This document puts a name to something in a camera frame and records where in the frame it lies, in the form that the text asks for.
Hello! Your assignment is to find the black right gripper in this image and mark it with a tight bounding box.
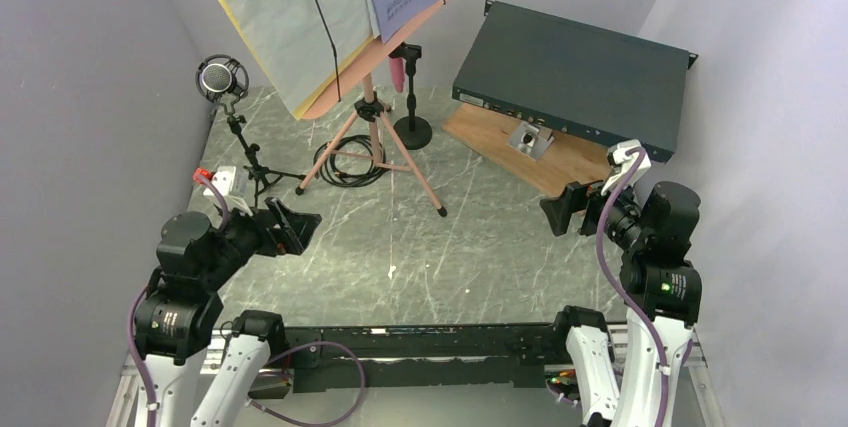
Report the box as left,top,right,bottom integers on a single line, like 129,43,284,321
541,167,650,248

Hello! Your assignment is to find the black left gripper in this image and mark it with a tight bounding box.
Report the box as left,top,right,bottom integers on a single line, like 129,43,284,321
200,194,320,288

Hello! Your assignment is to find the black tripod mic stand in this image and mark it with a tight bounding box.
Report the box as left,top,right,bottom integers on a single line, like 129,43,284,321
211,98,306,205

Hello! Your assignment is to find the black silver handheld microphone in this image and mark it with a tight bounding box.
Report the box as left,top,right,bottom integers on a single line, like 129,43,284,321
195,54,250,104

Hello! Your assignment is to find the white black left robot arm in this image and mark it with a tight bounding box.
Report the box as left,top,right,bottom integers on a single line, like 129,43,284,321
126,197,322,426

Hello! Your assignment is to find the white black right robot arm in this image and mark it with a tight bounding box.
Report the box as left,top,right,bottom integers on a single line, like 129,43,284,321
540,181,702,426

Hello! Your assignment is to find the wooden board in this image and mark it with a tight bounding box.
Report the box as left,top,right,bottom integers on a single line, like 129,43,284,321
442,104,610,197

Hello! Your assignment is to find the dark teal rack unit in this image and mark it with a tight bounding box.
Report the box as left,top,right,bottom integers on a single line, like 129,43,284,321
452,1,697,163

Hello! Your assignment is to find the pink tripod music stand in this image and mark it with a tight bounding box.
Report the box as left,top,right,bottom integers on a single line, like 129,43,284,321
295,0,447,217

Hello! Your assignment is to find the black round-base mic stand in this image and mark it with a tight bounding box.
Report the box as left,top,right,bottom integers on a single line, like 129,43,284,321
389,42,433,150

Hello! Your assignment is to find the pink small microphone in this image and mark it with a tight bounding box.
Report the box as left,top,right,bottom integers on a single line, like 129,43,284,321
389,57,406,93

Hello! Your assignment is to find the grey paper sheet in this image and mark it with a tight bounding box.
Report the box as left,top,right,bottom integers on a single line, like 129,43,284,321
218,0,376,119

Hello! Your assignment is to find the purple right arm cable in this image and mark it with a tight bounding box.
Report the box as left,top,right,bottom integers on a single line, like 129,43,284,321
594,148,694,427

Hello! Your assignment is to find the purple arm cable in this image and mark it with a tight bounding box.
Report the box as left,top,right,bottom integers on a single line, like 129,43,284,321
127,192,368,427
594,148,694,427

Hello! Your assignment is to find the coiled black cable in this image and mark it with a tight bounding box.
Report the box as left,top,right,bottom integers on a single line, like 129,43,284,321
312,134,392,189

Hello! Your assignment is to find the silver metal bracket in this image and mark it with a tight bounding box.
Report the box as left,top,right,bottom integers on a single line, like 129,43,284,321
507,121,553,161

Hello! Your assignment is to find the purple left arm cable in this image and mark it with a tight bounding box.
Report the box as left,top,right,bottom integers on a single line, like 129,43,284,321
127,192,368,427

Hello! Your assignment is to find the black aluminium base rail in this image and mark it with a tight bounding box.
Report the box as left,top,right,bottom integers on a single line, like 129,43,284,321
105,321,723,427

